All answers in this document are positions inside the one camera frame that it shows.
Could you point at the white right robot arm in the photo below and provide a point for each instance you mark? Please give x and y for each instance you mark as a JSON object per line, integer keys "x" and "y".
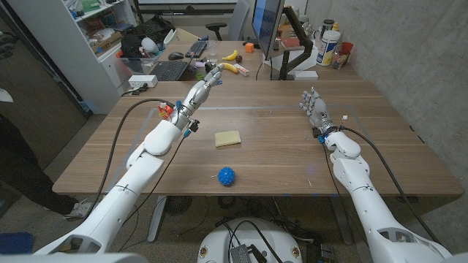
{"x": 369, "y": 204}

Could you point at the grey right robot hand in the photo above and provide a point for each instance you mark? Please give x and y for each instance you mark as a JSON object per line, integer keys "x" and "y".
{"x": 319, "y": 111}

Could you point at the white flat box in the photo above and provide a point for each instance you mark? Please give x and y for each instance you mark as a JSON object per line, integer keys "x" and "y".
{"x": 305, "y": 75}

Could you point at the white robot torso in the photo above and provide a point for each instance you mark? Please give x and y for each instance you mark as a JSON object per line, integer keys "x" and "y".
{"x": 73, "y": 259}

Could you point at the cardboard box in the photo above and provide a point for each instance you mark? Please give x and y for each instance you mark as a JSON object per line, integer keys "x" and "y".
{"x": 108, "y": 43}

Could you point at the dark lidded jar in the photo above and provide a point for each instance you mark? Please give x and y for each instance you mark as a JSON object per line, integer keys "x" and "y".
{"x": 327, "y": 25}

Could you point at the white wipes canister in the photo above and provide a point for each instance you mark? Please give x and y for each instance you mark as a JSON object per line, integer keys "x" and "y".
{"x": 327, "y": 49}

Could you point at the grey table leg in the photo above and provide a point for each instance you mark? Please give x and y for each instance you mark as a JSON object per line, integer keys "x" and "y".
{"x": 342, "y": 221}
{"x": 157, "y": 219}

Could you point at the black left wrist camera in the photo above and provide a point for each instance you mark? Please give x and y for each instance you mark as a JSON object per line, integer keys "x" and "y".
{"x": 194, "y": 126}

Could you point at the black keyboard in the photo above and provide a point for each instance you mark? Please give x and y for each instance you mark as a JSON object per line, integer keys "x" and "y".
{"x": 196, "y": 48}
{"x": 170, "y": 70}

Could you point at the dark red plum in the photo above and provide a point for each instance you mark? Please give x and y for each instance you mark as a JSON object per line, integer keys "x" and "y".
{"x": 238, "y": 58}

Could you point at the orange cube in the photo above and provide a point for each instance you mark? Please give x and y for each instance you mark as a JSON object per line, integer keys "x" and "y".
{"x": 249, "y": 47}

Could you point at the small black clip gadget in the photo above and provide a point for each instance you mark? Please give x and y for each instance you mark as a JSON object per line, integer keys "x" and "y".
{"x": 208, "y": 66}

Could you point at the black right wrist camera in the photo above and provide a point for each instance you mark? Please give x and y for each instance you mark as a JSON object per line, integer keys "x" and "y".
{"x": 316, "y": 132}

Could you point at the small curved yellow banana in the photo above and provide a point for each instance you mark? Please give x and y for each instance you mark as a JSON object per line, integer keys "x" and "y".
{"x": 232, "y": 56}

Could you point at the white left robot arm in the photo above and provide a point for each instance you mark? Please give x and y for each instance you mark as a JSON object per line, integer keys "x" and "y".
{"x": 124, "y": 197}

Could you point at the round black floor fan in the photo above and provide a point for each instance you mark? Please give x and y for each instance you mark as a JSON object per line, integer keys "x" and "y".
{"x": 178, "y": 205}

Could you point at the blue spiky stress ball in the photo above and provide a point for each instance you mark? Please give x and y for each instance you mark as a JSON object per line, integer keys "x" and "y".
{"x": 226, "y": 176}

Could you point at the white shoe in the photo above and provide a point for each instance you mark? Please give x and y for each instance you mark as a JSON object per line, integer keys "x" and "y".
{"x": 78, "y": 210}

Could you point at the grey office chair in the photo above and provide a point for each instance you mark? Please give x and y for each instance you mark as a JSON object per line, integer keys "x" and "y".
{"x": 237, "y": 20}

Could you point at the red white toothpaste box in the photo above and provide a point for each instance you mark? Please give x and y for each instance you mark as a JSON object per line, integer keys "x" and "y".
{"x": 241, "y": 69}

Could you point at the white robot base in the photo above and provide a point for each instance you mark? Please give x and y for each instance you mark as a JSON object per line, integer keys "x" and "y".
{"x": 219, "y": 244}

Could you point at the white shelf cabinet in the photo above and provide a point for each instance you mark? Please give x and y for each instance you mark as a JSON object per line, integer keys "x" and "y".
{"x": 69, "y": 55}

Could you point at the person in dark clothes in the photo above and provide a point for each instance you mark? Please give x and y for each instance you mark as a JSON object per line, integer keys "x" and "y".
{"x": 22, "y": 175}

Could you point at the clear glass cup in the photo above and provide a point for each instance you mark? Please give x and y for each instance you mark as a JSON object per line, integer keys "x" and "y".
{"x": 339, "y": 60}

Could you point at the yellow sponge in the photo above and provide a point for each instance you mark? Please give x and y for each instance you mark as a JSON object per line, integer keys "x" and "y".
{"x": 227, "y": 138}

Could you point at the black bag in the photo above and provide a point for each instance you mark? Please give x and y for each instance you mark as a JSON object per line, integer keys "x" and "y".
{"x": 153, "y": 31}

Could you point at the black computer monitor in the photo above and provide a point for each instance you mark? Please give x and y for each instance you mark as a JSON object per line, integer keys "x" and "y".
{"x": 267, "y": 25}

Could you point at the black computer mouse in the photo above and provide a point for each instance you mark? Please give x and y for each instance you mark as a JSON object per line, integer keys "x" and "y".
{"x": 176, "y": 56}

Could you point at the long yellow banana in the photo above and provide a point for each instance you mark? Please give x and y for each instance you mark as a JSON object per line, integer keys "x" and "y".
{"x": 231, "y": 68}

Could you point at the small green cup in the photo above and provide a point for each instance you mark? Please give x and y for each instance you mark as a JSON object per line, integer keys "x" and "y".
{"x": 199, "y": 77}

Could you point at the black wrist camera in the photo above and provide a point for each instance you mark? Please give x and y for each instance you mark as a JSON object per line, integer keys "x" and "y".
{"x": 316, "y": 132}
{"x": 194, "y": 126}

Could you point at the clear plastic bin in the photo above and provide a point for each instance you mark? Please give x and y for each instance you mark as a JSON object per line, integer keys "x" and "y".
{"x": 137, "y": 65}

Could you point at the red cup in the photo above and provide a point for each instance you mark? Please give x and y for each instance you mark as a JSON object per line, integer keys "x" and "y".
{"x": 347, "y": 47}

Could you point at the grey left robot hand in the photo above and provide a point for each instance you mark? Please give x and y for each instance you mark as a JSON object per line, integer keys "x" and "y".
{"x": 197, "y": 95}

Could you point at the white power strip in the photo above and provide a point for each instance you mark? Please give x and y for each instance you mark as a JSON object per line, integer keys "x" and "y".
{"x": 142, "y": 81}

